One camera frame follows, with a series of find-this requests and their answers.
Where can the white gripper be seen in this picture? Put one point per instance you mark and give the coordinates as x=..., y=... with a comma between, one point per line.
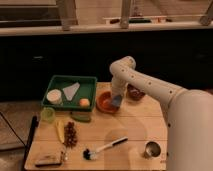
x=118, y=87

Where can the blue sponge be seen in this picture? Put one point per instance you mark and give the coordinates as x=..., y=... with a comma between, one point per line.
x=116, y=101

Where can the red bowl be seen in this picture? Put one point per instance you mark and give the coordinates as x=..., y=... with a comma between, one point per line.
x=103, y=103

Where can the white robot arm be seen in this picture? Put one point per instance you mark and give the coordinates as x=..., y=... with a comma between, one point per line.
x=188, y=115

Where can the dark brown bowl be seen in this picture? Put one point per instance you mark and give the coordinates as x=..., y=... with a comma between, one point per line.
x=134, y=93

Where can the green plastic tray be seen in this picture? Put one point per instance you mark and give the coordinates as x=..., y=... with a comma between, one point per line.
x=86, y=90

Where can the orange toy fruit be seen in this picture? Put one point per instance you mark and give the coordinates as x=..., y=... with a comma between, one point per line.
x=84, y=102

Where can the white triangular cloth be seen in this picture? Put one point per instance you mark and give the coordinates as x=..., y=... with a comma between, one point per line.
x=71, y=90

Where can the green toy vegetable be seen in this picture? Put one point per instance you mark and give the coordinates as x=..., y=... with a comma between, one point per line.
x=80, y=117

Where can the toy grape bunch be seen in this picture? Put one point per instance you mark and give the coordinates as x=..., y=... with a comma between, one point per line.
x=70, y=135

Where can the yellow toy banana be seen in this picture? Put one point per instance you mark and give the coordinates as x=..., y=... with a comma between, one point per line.
x=60, y=130

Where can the silver metal cup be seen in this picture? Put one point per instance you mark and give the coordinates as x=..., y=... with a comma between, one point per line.
x=152, y=149

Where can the green plastic cup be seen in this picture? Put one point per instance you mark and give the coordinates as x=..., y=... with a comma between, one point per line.
x=47, y=114

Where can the brown rectangular block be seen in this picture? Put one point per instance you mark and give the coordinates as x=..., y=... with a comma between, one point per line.
x=48, y=160

